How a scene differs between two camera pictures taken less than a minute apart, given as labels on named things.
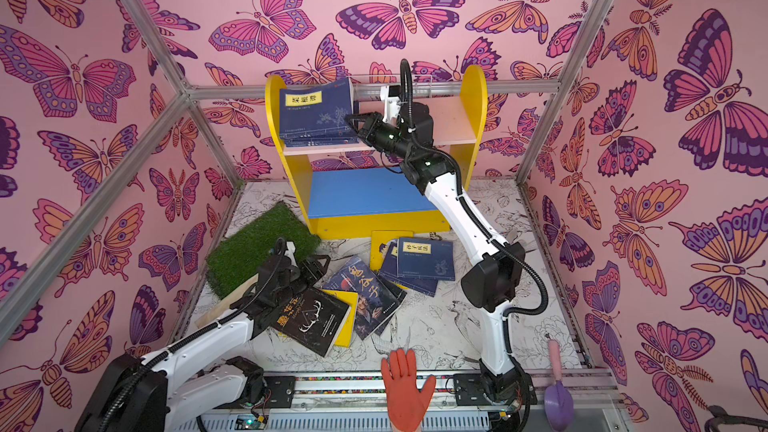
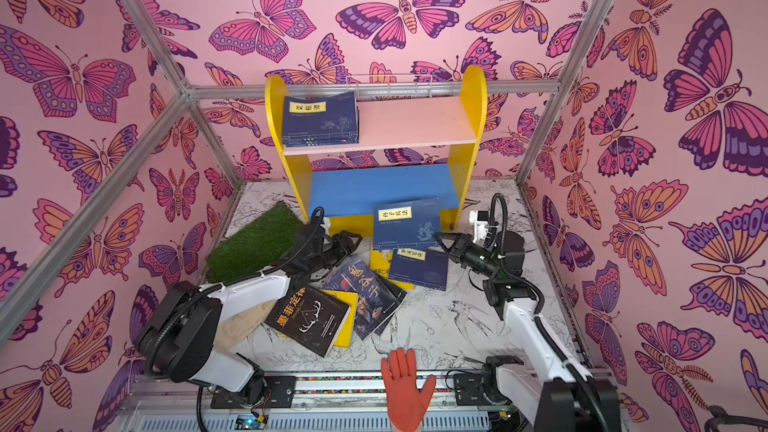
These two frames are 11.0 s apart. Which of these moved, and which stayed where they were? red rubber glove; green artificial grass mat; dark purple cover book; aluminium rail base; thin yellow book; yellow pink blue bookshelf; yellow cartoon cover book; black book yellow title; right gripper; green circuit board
Moved: right gripper; yellow cartoon cover book
Stayed: dark purple cover book; black book yellow title; green artificial grass mat; red rubber glove; aluminium rail base; thin yellow book; yellow pink blue bookshelf; green circuit board
